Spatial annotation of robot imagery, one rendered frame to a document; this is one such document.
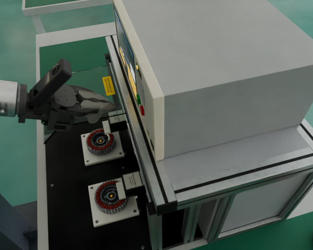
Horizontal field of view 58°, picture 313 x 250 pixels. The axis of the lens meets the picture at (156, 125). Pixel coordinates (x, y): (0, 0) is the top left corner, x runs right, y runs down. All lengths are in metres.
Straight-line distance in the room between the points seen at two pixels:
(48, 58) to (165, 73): 1.20
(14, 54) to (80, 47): 1.63
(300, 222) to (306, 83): 0.55
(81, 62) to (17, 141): 1.00
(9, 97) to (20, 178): 1.55
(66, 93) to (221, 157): 0.39
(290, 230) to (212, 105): 0.60
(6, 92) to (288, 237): 0.90
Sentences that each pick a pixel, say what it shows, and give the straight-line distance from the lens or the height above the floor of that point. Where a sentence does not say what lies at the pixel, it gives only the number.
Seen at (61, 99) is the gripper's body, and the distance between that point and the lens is 0.65.
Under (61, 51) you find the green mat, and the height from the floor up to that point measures 0.75.
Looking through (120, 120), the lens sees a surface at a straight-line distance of 1.02.
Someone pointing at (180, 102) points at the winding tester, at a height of 1.29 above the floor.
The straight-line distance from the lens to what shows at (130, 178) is 0.93.
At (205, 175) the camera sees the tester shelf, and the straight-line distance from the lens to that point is 0.65.
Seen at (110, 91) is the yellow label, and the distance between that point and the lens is 0.91.
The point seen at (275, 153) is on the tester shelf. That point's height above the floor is 1.11.
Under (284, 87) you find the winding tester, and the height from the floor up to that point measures 1.27.
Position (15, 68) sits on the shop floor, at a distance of 3.08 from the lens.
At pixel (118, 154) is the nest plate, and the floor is 0.78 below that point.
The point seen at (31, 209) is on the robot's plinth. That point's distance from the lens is 1.99.
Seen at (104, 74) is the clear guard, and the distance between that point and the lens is 0.98.
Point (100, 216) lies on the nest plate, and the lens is 0.98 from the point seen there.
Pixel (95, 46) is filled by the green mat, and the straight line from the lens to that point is 1.71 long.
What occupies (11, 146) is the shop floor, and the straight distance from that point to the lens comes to 2.36.
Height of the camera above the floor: 1.67
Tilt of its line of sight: 49 degrees down
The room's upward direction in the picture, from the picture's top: 2 degrees counter-clockwise
